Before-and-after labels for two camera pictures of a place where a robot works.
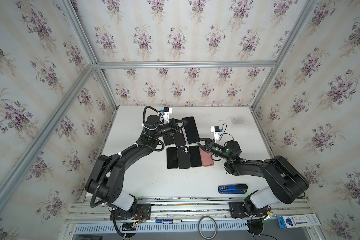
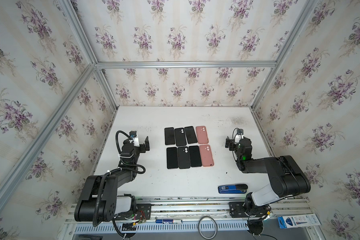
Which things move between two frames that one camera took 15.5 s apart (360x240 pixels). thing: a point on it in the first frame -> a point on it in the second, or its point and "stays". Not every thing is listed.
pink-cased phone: [206, 158] stays
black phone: [168, 139] stays
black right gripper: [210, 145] -> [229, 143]
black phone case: [183, 157] stays
